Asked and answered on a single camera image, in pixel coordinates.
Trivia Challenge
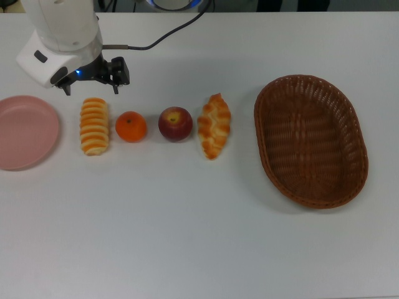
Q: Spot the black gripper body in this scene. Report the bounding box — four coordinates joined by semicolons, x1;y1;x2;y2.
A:
67;51;110;82

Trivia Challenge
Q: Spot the striped toy bread roll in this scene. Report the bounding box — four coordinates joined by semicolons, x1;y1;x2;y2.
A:
79;97;110;156

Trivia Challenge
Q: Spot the toy orange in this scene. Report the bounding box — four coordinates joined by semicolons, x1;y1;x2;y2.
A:
115;111;148;143

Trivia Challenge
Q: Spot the red toy apple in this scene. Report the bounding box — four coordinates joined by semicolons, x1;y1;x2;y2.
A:
158;106;194;143

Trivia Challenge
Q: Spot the braided toy bread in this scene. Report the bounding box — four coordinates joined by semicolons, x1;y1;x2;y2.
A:
196;92;232;161

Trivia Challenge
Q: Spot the pink plate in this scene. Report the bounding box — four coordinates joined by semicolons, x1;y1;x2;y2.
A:
0;95;60;171

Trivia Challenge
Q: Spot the brown woven basket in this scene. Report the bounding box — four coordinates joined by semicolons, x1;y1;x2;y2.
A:
254;74;370;210

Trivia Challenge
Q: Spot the long black robot cable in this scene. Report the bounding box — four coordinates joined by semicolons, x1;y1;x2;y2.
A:
102;0;216;52

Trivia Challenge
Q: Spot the robot base with blue ring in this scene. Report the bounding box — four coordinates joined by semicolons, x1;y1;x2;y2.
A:
146;0;203;8

